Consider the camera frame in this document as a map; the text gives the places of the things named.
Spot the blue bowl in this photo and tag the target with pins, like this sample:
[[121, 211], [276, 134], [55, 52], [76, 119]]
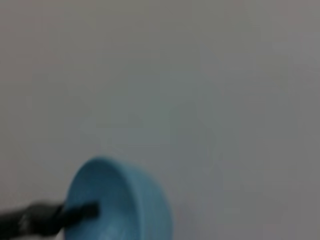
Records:
[[130, 200]]

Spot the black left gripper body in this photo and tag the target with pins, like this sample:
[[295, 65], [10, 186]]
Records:
[[27, 222]]

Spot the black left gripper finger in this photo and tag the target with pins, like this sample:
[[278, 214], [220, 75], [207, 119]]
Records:
[[82, 211]]

